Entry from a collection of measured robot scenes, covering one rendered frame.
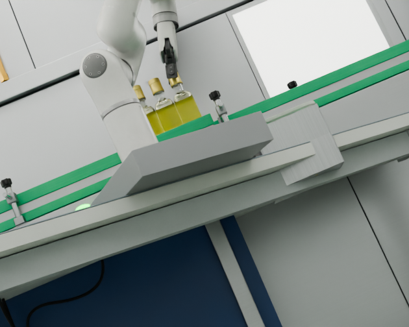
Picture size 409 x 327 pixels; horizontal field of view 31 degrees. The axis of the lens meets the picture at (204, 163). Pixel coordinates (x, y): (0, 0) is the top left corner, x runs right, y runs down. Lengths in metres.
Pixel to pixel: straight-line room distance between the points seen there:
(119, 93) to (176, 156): 0.28
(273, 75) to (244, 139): 0.77
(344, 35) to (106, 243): 1.15
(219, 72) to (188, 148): 0.84
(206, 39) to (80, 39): 0.41
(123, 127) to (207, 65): 0.71
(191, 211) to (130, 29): 0.45
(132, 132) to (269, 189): 0.34
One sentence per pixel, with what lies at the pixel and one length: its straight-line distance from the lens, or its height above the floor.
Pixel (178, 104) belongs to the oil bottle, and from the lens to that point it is 2.11.
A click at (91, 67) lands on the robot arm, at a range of 1.69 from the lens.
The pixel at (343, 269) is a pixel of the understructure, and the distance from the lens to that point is 2.21.
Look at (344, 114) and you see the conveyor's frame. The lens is 2.07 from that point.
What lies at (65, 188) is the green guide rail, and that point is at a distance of 1.99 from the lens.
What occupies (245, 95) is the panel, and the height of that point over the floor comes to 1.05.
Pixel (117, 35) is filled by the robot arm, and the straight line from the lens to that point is 1.72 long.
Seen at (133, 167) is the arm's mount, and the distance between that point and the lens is 1.44.
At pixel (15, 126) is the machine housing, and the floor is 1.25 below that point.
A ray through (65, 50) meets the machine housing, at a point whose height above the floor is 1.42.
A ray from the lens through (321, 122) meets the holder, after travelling 1.77.
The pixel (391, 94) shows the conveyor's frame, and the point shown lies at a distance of 2.11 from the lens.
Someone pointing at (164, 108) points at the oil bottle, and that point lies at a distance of 2.11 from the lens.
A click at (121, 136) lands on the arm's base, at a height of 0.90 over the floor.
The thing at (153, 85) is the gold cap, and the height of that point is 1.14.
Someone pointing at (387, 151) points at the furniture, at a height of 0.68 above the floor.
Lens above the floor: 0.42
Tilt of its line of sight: 12 degrees up
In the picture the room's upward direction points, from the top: 23 degrees counter-clockwise
